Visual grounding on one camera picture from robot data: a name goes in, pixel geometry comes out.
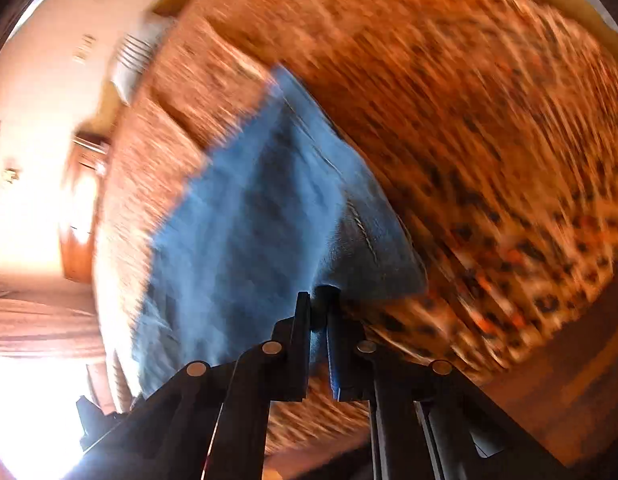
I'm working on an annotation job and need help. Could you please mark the white radiator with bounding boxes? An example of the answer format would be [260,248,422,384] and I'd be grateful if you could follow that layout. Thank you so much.
[110,13,175,105]

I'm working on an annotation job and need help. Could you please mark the blue denim pants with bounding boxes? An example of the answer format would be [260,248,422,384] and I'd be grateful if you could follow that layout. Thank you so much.
[132,67,427,396]

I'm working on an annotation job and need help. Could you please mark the leopard print bedspread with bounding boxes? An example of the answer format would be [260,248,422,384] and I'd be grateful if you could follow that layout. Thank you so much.
[91,0,618,456]

